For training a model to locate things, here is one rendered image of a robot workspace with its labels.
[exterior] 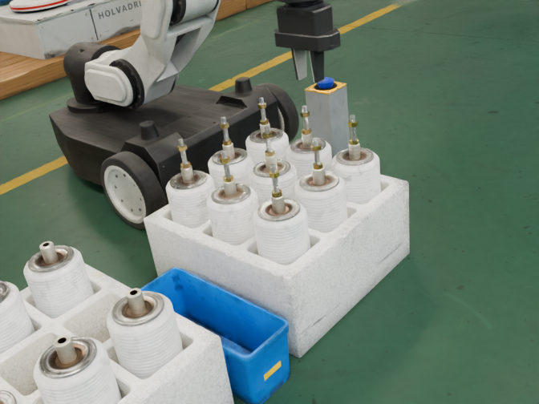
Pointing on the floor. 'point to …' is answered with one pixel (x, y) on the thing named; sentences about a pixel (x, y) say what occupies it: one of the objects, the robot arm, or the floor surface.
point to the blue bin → (233, 332)
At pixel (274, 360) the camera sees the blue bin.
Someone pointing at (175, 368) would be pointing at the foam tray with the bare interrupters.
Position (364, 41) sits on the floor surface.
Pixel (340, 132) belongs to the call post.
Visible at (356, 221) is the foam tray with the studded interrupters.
